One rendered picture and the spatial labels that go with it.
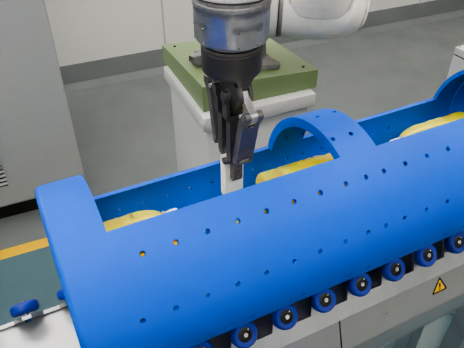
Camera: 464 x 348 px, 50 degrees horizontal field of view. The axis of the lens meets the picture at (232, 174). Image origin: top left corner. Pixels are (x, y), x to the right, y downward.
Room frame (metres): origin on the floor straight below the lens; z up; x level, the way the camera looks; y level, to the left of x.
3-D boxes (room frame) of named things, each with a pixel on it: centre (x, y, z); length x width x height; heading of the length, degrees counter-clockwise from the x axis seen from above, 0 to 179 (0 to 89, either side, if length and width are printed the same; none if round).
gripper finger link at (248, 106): (0.54, -0.02, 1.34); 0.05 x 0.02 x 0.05; 26
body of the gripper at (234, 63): (0.57, 0.00, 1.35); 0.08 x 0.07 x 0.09; 26
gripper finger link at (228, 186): (0.57, 0.00, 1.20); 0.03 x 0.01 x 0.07; 116
